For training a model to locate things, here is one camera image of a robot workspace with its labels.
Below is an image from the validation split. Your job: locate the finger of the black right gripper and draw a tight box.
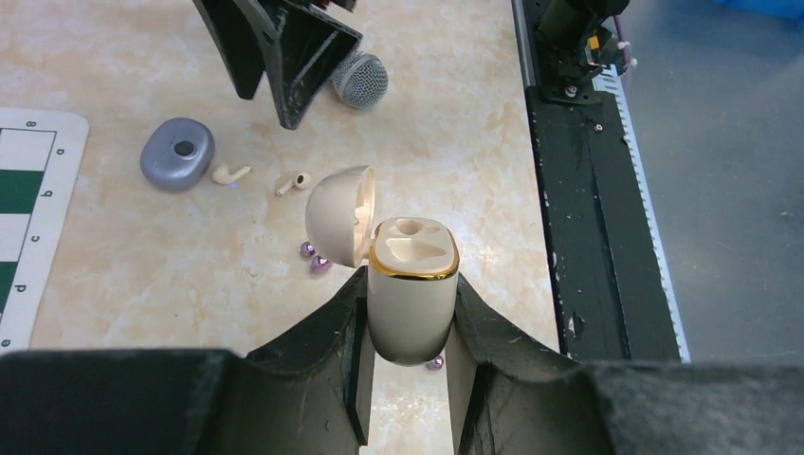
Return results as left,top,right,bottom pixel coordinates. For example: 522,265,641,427
233,1,363,130
193,0,277,100

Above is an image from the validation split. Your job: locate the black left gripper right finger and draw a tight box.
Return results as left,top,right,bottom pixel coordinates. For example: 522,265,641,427
446,279,803,454

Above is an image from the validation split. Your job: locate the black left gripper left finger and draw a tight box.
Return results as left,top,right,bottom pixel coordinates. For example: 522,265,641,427
1,268,368,454

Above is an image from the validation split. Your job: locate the cream earbud with stem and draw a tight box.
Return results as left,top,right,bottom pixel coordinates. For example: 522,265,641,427
274,173,311,197

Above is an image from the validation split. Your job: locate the cream earbud charging case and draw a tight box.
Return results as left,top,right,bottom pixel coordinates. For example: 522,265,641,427
305,166,460,366

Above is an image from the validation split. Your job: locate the grey-blue earbud case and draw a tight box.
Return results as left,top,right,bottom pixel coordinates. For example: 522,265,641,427
139,118,215,192

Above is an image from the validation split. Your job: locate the black microphone grey head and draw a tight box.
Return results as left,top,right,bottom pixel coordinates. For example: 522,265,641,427
331,50,389,109

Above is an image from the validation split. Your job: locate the purple clip earbud far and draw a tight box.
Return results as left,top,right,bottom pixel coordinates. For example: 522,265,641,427
425,355,445,372

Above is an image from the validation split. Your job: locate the purple clip earbud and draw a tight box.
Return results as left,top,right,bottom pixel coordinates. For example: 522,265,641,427
425,355,445,372
299,241,332,276

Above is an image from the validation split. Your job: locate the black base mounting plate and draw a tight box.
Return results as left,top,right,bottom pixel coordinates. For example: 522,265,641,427
511,0,692,364

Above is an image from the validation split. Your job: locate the purple clip earbud near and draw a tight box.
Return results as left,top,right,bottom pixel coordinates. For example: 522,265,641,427
299,241,332,276

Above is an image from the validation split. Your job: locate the green white chessboard mat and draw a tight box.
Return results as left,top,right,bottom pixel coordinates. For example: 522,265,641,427
1,107,90,354

